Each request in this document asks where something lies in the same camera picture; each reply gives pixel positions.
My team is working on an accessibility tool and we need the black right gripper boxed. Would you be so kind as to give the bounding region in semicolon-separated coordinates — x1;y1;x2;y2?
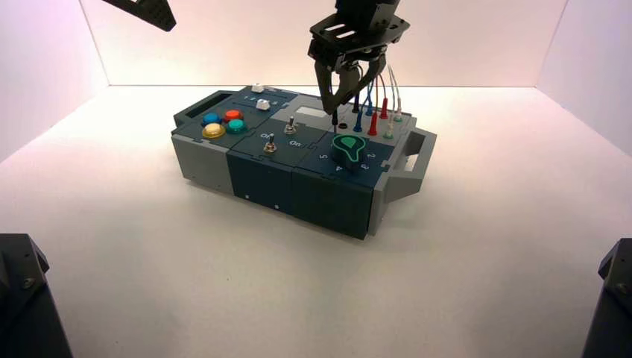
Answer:
308;0;411;117

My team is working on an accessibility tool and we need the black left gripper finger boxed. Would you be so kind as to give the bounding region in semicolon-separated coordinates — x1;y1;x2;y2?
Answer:
101;0;172;33
134;0;177;31

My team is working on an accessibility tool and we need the black banana plug wire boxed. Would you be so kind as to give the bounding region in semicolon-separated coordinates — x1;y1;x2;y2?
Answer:
332;61;365;134

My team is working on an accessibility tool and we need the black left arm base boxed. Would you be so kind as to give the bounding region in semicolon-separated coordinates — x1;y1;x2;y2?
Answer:
0;233;74;358

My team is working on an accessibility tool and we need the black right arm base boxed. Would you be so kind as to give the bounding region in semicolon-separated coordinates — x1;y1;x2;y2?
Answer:
581;238;632;358

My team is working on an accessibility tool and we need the green rotary pointer knob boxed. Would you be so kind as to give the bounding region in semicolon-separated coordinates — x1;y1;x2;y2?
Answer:
331;133;368;174

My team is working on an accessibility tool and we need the blue and grey task board box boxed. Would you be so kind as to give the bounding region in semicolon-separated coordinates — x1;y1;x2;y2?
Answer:
171;86;438;242

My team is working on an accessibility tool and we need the blue banana plug wire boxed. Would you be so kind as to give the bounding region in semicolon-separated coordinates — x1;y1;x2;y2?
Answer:
353;74;379;134

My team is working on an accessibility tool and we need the red banana plug wire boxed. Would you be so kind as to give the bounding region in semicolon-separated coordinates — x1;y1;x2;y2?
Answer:
367;72;391;137

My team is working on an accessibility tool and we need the white banana plug wire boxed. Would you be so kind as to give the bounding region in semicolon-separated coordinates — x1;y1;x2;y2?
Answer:
384;64;405;140

